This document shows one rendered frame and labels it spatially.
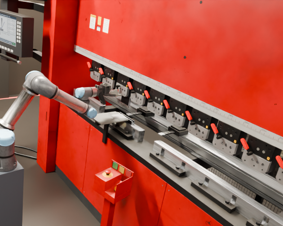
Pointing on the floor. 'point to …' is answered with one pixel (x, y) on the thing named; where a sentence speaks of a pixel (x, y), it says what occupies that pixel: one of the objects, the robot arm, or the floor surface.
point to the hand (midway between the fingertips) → (116, 92)
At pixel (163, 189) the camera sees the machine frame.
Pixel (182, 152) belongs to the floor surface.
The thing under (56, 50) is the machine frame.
